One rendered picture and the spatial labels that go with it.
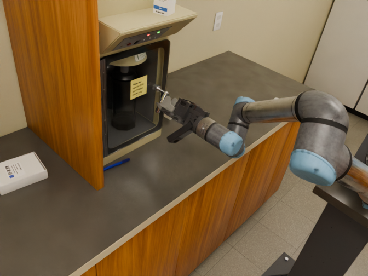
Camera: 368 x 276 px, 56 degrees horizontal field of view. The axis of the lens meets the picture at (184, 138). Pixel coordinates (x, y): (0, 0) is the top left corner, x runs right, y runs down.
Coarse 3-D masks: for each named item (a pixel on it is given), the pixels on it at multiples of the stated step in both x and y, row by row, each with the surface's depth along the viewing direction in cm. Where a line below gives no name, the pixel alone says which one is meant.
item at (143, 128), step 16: (144, 48) 115; (160, 48) 121; (112, 64) 108; (128, 64) 113; (144, 64) 119; (160, 64) 125; (112, 80) 112; (128, 80) 117; (160, 80) 130; (112, 96) 115; (128, 96) 121; (144, 96) 127; (160, 96) 135; (112, 112) 119; (128, 112) 125; (144, 112) 132; (160, 112) 140; (112, 128) 123; (128, 128) 130; (144, 128) 137; (160, 128) 146; (112, 144) 127; (128, 144) 135
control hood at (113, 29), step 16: (112, 16) 99; (128, 16) 101; (144, 16) 102; (160, 16) 104; (176, 16) 106; (192, 16) 109; (112, 32) 93; (128, 32) 93; (144, 32) 100; (176, 32) 120; (112, 48) 100
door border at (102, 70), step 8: (104, 64) 106; (104, 72) 107; (104, 80) 109; (104, 88) 111; (104, 96) 112; (104, 104) 114; (104, 112) 116; (104, 120) 118; (104, 128) 120; (104, 136) 122; (104, 144) 124; (104, 152) 126
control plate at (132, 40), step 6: (156, 30) 103; (162, 30) 107; (138, 36) 100; (144, 36) 103; (150, 36) 107; (120, 42) 98; (126, 42) 101; (132, 42) 104; (138, 42) 107; (114, 48) 101; (120, 48) 104
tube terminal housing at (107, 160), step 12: (108, 0) 97; (120, 0) 100; (132, 0) 103; (144, 0) 106; (108, 12) 99; (120, 12) 102; (168, 36) 123; (132, 48) 113; (156, 132) 147; (132, 144) 138; (144, 144) 145; (108, 156) 131; (120, 156) 137
